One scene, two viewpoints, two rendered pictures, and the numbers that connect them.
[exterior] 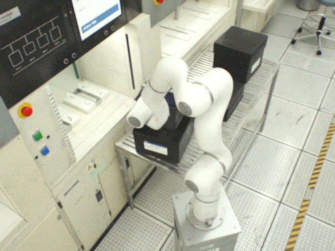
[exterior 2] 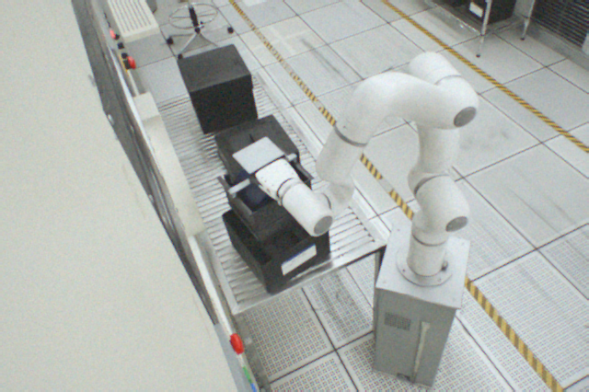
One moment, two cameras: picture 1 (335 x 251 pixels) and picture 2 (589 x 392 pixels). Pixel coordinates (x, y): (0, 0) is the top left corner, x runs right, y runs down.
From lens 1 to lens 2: 0.95 m
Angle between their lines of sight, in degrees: 35
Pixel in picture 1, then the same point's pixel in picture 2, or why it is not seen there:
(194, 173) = (451, 206)
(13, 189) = not seen: outside the picture
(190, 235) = (448, 295)
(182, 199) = (390, 276)
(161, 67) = (378, 99)
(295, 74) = not seen: hidden behind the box
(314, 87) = not seen: hidden behind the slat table
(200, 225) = (442, 276)
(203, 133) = (453, 144)
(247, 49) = (237, 72)
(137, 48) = (169, 152)
